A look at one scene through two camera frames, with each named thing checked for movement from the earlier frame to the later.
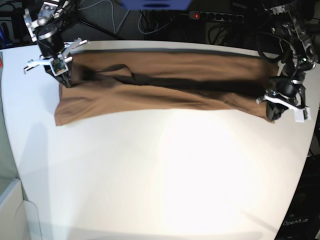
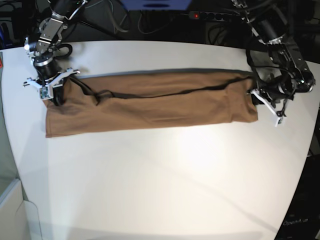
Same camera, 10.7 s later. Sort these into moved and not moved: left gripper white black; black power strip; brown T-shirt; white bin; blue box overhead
Moved: brown T-shirt; left gripper white black
Not moved: blue box overhead; black power strip; white bin
